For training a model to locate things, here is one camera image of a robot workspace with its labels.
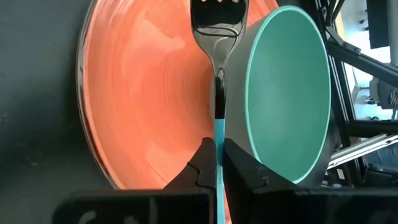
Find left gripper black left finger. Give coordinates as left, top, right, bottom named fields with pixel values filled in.
left=164, top=136, right=218, bottom=190

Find black box white labels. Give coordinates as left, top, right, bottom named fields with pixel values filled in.
left=323, top=164, right=364, bottom=189

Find orange swirl plate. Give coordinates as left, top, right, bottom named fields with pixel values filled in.
left=76, top=0, right=279, bottom=190

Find teal ribbed bowl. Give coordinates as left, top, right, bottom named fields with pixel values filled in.
left=223, top=5, right=332, bottom=187

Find metal fork blue handle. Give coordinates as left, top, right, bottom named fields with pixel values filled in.
left=190, top=0, right=249, bottom=224

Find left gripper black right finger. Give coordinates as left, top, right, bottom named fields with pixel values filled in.
left=223, top=138, right=299, bottom=224

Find silver aluminium bar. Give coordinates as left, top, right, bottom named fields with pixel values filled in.
left=328, top=133, right=398, bottom=170

